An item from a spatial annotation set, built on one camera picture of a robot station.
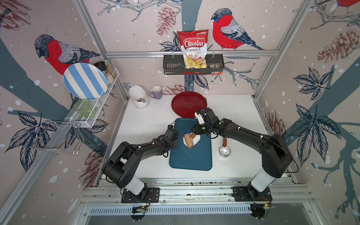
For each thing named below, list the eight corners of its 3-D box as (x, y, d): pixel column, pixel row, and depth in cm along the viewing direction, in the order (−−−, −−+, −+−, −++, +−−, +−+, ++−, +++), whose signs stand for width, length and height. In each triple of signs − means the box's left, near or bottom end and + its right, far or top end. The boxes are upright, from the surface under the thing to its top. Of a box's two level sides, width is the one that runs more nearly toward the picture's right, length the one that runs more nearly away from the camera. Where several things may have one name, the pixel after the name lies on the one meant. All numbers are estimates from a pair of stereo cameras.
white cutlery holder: (132, 111, 114) (126, 97, 102) (136, 99, 123) (130, 85, 111) (148, 111, 114) (144, 97, 102) (151, 99, 123) (147, 85, 111)
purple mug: (152, 101, 122) (149, 92, 114) (153, 94, 128) (151, 85, 120) (161, 100, 122) (160, 92, 114) (162, 94, 127) (161, 85, 120)
